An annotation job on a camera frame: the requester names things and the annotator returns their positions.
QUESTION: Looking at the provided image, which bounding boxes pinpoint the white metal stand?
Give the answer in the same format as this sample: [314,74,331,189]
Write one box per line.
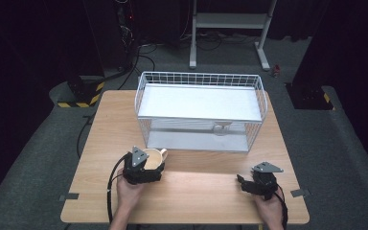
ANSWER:
[188,0,278,72]

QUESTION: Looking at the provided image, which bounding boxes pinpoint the black equipment tower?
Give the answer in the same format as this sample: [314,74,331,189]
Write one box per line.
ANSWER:
[113,0,141,72]

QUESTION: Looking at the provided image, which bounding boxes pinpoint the tangle of floor cables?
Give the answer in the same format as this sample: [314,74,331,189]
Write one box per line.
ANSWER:
[138,30,260,52]

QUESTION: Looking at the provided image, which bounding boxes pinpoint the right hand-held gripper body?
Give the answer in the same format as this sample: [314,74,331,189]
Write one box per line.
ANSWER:
[250,161,285,201]

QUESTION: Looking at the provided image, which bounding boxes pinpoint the black floor cable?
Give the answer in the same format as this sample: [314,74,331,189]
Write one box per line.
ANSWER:
[76,112,98,160]

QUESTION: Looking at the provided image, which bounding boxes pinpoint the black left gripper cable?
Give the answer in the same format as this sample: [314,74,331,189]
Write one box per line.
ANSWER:
[106,152,132,224]

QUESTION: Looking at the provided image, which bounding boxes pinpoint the person's left hand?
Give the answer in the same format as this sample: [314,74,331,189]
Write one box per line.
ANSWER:
[116,169,148,212]

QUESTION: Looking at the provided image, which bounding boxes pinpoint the cream ceramic mug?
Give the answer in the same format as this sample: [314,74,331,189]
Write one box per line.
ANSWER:
[141,147,169,172]

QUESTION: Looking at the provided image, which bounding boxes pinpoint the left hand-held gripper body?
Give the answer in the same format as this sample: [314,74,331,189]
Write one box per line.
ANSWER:
[122,145,161,186]

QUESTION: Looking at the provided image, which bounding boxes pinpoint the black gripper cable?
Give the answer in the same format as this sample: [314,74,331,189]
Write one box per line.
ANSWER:
[275,183,289,229]
[106,152,132,224]

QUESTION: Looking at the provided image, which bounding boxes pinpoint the person's right hand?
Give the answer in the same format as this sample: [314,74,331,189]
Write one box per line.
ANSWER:
[254,186,286,228]

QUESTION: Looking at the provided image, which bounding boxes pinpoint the black yellow-striped stand base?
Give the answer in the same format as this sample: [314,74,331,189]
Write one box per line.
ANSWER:
[285,81,336,111]
[57,74,105,109]

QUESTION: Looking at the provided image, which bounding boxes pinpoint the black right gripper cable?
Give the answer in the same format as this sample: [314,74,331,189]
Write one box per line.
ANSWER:
[275,183,289,229]

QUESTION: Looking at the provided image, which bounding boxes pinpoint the white lidded cup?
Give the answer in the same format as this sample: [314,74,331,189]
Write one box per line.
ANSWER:
[212,121,233,137]

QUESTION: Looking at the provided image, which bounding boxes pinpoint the white wire shelf rack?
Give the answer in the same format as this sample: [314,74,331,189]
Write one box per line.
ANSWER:
[133,70,269,154]

